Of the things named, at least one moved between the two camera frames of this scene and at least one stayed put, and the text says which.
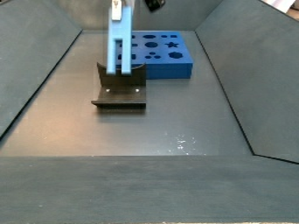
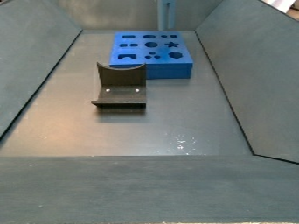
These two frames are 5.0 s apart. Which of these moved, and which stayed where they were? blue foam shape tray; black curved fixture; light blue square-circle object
Moved: light blue square-circle object
Stayed: black curved fixture; blue foam shape tray
